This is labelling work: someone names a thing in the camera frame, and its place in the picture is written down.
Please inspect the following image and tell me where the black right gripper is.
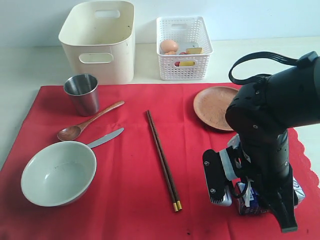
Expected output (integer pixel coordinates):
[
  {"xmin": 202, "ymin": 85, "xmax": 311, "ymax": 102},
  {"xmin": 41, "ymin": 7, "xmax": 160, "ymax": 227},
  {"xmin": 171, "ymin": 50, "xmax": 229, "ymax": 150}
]
[{"xmin": 242, "ymin": 147, "xmax": 298, "ymax": 233}]

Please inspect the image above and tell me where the yellow lemon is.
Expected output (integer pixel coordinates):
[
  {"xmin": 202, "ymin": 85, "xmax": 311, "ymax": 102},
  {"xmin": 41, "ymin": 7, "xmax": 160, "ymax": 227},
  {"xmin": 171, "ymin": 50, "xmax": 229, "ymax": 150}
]
[{"xmin": 179, "ymin": 61, "xmax": 196, "ymax": 67}]

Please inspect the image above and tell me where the red grilled sausage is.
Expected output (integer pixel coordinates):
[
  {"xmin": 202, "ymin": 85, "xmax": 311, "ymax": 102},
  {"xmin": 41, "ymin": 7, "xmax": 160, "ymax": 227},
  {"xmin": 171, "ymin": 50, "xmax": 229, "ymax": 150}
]
[{"xmin": 174, "ymin": 51, "xmax": 187, "ymax": 67}]

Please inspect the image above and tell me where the yellow cheese wedge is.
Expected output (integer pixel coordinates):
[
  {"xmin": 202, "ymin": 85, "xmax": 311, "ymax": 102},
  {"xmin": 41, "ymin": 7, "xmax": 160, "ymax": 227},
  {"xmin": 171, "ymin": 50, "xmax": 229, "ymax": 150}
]
[{"xmin": 185, "ymin": 47, "xmax": 203, "ymax": 55}]

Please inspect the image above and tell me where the fried chicken piece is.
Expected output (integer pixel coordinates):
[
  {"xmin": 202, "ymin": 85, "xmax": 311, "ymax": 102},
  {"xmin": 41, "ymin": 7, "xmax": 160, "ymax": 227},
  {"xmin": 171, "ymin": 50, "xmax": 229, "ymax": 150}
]
[{"xmin": 165, "ymin": 51, "xmax": 177, "ymax": 55}]

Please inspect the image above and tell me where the brown egg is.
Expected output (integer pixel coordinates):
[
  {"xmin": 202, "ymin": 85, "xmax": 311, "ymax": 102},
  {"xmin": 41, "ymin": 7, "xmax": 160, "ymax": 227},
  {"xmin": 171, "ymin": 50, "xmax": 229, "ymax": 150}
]
[{"xmin": 160, "ymin": 39, "xmax": 179, "ymax": 53}]

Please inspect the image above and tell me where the blue silver milk carton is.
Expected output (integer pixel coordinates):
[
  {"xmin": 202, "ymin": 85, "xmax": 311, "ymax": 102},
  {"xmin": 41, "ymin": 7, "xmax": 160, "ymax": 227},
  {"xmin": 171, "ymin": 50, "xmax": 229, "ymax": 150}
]
[{"xmin": 234, "ymin": 177, "xmax": 306, "ymax": 215}]

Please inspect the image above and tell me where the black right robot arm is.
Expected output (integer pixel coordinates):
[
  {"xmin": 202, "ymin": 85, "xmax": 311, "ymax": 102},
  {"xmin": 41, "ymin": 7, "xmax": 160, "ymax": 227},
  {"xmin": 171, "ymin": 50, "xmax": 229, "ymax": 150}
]
[{"xmin": 225, "ymin": 51, "xmax": 320, "ymax": 233}]

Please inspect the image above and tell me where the right brown chopstick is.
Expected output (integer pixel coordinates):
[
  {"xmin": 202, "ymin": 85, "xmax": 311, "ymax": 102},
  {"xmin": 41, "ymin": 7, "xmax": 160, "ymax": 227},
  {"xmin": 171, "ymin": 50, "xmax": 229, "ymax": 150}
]
[{"xmin": 148, "ymin": 110, "xmax": 183, "ymax": 212}]

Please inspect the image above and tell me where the brown chopstick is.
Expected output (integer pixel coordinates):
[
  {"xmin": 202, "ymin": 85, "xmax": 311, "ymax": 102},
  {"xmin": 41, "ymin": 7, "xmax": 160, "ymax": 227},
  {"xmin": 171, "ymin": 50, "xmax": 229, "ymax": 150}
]
[
  {"xmin": 146, "ymin": 110, "xmax": 179, "ymax": 212},
  {"xmin": 148, "ymin": 110, "xmax": 183, "ymax": 212}
]

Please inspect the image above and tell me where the left brown chopstick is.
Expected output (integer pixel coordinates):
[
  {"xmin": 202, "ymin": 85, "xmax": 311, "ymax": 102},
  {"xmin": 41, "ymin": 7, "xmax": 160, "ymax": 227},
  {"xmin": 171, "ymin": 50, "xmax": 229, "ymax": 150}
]
[{"xmin": 146, "ymin": 110, "xmax": 179, "ymax": 212}]

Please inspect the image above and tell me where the brown wooden plate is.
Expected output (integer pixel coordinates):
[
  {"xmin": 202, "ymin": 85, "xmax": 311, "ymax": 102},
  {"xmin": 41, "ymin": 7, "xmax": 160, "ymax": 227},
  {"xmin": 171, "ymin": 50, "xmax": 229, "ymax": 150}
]
[{"xmin": 193, "ymin": 86, "xmax": 239, "ymax": 132}]

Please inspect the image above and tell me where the red table cloth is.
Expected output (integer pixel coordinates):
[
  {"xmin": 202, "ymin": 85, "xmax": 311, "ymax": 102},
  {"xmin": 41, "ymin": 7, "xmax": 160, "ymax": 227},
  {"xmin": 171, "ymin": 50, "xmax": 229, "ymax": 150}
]
[{"xmin": 0, "ymin": 83, "xmax": 320, "ymax": 240}]

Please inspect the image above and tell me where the metal table knife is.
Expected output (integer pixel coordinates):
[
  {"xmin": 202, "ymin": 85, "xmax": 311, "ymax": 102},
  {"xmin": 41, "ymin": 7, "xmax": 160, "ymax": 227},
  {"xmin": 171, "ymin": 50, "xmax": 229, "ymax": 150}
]
[{"xmin": 87, "ymin": 127, "xmax": 124, "ymax": 149}]

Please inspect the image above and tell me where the white perforated plastic basket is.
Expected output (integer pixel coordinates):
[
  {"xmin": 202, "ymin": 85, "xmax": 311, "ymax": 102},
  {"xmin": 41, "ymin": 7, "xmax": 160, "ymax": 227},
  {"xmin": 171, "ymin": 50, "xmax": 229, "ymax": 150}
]
[{"xmin": 156, "ymin": 16, "xmax": 213, "ymax": 81}]

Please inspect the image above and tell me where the brown wooden spoon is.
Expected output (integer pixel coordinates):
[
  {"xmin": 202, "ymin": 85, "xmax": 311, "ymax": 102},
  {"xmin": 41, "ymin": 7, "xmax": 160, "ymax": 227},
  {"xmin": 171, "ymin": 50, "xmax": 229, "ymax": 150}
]
[{"xmin": 57, "ymin": 100, "xmax": 125, "ymax": 141}]

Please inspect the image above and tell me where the pale green ceramic bowl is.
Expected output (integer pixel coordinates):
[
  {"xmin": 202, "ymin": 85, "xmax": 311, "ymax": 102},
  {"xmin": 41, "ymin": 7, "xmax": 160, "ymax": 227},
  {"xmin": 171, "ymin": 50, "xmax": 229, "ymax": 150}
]
[{"xmin": 20, "ymin": 141, "xmax": 97, "ymax": 207}]

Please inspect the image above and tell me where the stainless steel cup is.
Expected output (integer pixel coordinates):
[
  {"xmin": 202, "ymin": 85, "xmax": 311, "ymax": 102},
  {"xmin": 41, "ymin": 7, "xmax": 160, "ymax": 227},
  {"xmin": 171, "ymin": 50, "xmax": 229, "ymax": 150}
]
[{"xmin": 63, "ymin": 73, "xmax": 100, "ymax": 117}]

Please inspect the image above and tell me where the cream plastic storage bin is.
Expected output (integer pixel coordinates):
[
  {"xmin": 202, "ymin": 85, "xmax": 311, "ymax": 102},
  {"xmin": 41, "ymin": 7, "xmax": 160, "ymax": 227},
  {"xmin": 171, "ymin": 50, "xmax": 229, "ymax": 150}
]
[{"xmin": 58, "ymin": 0, "xmax": 136, "ymax": 85}]

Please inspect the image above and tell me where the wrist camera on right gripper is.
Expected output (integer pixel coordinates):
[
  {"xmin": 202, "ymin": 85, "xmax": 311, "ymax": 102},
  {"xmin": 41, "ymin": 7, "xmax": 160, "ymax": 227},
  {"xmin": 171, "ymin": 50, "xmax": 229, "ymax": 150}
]
[{"xmin": 202, "ymin": 146, "xmax": 251, "ymax": 207}]

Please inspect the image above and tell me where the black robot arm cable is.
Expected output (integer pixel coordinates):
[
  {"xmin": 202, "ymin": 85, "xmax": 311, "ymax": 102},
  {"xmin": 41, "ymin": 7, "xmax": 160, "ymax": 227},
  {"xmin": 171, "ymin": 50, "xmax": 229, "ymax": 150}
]
[{"xmin": 228, "ymin": 51, "xmax": 320, "ymax": 86}]

